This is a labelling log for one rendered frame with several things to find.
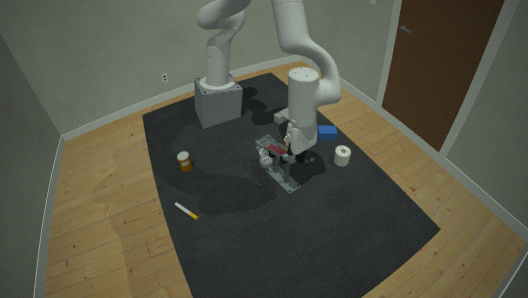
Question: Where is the white cylinder with yellow cap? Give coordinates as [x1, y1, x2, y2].
[175, 202, 198, 220]

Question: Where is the blue rectangular block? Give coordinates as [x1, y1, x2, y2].
[318, 126, 337, 140]

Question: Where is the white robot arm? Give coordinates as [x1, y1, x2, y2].
[197, 0, 341, 127]

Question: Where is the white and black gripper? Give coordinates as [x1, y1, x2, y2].
[286, 121, 317, 164]

